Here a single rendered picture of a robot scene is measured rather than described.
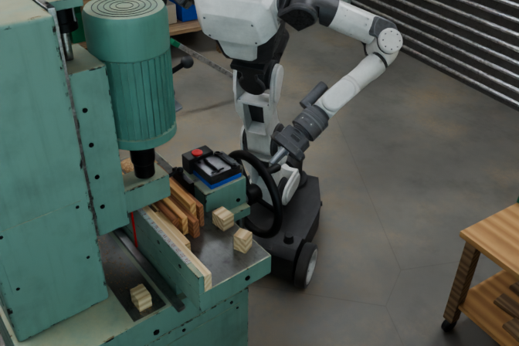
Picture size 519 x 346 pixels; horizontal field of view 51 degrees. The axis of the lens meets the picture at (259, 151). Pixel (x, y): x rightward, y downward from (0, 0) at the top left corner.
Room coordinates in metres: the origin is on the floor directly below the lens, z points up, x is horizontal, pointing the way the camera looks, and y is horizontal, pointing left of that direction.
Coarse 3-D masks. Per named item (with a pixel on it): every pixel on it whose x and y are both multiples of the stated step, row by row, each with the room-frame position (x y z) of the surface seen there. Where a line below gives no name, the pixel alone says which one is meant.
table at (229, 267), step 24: (168, 168) 1.33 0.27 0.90; (240, 216) 1.18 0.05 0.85; (144, 240) 1.05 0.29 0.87; (192, 240) 1.02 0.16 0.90; (216, 240) 1.02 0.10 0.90; (168, 264) 0.95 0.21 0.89; (216, 264) 0.94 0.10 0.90; (240, 264) 0.94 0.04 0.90; (264, 264) 0.96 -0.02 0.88; (192, 288) 0.87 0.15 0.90; (216, 288) 0.87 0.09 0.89; (240, 288) 0.92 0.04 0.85
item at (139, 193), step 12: (156, 168) 1.14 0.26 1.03; (132, 180) 1.09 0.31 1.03; (144, 180) 1.09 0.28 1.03; (156, 180) 1.10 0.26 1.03; (168, 180) 1.12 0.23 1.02; (132, 192) 1.05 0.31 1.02; (144, 192) 1.07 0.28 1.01; (156, 192) 1.09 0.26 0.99; (168, 192) 1.12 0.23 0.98; (132, 204) 1.05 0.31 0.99; (144, 204) 1.07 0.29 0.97
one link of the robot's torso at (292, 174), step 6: (282, 168) 2.13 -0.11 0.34; (288, 168) 2.13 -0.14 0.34; (294, 168) 2.14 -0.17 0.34; (288, 174) 2.12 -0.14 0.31; (294, 174) 2.09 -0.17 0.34; (288, 180) 2.04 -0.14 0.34; (294, 180) 2.07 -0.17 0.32; (288, 186) 2.01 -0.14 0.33; (294, 186) 2.07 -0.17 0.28; (288, 192) 1.99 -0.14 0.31; (282, 198) 1.97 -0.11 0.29; (288, 198) 1.99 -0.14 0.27
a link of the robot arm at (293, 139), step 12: (300, 120) 1.41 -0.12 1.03; (312, 120) 1.40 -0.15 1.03; (276, 132) 1.40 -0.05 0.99; (288, 132) 1.40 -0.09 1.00; (300, 132) 1.38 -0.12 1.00; (312, 132) 1.38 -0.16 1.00; (276, 144) 1.41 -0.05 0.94; (288, 144) 1.36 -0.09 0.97; (300, 144) 1.36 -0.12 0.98; (300, 156) 1.34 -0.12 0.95
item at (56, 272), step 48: (0, 0) 0.98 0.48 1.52; (0, 48) 0.85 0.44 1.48; (48, 48) 0.90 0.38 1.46; (0, 96) 0.84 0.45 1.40; (48, 96) 0.89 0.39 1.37; (0, 144) 0.83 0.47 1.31; (48, 144) 0.88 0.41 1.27; (0, 192) 0.81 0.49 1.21; (48, 192) 0.87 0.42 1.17; (0, 240) 0.80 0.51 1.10; (48, 240) 0.85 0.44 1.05; (96, 240) 0.91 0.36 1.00; (0, 288) 0.78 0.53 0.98; (48, 288) 0.84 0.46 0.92; (96, 288) 0.90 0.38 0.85
